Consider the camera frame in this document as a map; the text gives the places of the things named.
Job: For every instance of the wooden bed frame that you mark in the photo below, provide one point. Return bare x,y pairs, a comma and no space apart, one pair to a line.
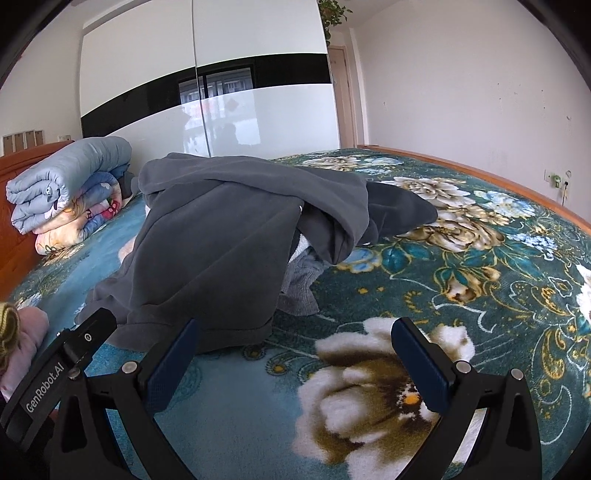
9,258

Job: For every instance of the light blue folded quilt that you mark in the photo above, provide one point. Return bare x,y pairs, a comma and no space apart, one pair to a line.
69,180

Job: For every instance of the pink garment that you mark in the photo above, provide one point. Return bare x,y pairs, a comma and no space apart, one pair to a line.
27,350

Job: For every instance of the white wall socket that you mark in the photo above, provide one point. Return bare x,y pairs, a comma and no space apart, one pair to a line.
556,177

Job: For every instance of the small wall picture frame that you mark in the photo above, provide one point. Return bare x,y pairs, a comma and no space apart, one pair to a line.
19,141
29,138
39,136
8,144

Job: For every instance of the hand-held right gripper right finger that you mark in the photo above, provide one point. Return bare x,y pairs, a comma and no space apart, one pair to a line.
422,364

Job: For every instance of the white and black wardrobe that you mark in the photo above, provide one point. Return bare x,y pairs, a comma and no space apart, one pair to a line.
138,46

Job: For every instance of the white garment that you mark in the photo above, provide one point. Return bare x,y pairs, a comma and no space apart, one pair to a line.
302,244

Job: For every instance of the grey knitted garment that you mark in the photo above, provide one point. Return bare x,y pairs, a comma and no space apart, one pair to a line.
298,286

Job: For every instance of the beige door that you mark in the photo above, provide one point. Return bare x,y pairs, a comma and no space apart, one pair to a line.
344,97

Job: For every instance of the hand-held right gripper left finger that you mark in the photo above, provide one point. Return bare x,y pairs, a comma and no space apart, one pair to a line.
173,364

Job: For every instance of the cartoon printed folded quilt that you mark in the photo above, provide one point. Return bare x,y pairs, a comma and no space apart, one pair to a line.
87,210

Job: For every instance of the teal floral blanket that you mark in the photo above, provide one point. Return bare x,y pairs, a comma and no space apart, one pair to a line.
369,286

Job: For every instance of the yellow-green knitted hat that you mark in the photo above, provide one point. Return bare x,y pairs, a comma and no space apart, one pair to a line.
8,332

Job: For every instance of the green potted plant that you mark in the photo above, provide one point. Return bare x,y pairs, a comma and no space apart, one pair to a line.
333,14

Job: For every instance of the dark grey hoodie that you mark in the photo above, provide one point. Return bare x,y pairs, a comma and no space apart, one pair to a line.
207,240

